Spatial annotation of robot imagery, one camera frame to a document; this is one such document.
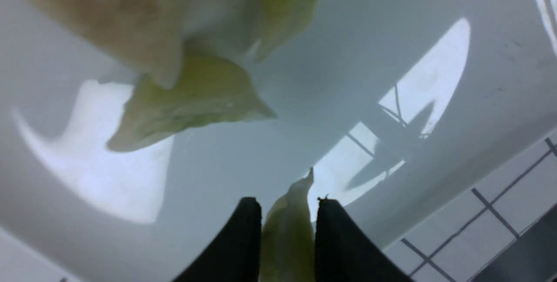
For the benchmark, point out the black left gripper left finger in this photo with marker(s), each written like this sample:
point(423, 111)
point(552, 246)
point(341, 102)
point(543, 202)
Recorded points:
point(234, 254)

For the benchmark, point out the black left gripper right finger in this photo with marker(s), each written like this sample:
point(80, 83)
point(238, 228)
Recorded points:
point(343, 253)

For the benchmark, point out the green dumpling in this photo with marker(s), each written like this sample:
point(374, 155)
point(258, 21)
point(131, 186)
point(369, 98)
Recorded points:
point(210, 90)
point(287, 242)
point(280, 21)

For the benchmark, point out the white square ceramic plate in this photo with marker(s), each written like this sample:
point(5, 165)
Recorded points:
point(398, 105)

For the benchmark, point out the beige dumpling left on plate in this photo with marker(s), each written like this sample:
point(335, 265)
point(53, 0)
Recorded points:
point(144, 35)

